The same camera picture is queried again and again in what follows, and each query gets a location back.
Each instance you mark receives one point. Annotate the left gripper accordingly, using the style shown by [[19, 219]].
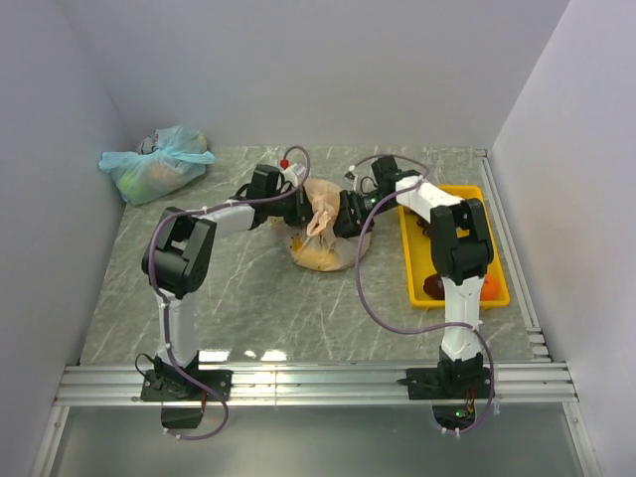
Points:
[[303, 211]]

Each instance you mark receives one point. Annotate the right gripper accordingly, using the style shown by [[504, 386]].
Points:
[[347, 224]]

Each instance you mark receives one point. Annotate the orange translucent plastic bag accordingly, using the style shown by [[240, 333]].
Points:
[[315, 246]]

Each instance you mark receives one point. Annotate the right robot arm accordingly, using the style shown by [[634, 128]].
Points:
[[462, 347]]

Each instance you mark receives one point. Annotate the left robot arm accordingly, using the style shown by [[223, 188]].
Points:
[[177, 261]]

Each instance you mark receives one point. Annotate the blue tied plastic bag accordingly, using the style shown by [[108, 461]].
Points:
[[165, 161]]

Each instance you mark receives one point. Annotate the orange fake fruit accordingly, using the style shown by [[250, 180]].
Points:
[[490, 288]]

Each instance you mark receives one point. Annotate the yellow plastic tray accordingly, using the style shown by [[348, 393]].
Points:
[[422, 258]]

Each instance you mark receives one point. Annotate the dark red mangosteen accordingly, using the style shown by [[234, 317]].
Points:
[[433, 287]]

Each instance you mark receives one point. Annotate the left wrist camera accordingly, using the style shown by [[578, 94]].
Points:
[[293, 172]]

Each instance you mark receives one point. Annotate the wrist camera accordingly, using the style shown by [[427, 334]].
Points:
[[293, 172], [356, 179]]

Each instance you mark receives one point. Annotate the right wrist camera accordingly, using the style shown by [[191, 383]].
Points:
[[356, 179]]

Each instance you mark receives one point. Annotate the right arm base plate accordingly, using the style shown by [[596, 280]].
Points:
[[435, 384]]

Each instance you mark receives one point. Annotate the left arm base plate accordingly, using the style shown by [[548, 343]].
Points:
[[164, 388]]

